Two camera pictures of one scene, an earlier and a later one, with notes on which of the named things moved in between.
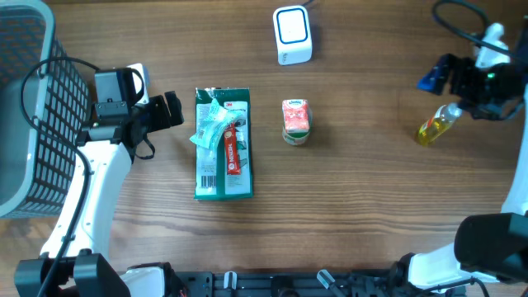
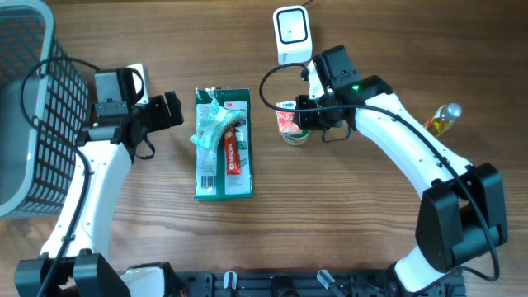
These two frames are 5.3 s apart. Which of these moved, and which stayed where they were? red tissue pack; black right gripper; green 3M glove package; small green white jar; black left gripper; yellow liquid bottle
Moved: red tissue pack; black right gripper
Stayed: yellow liquid bottle; black left gripper; green 3M glove package; small green white jar
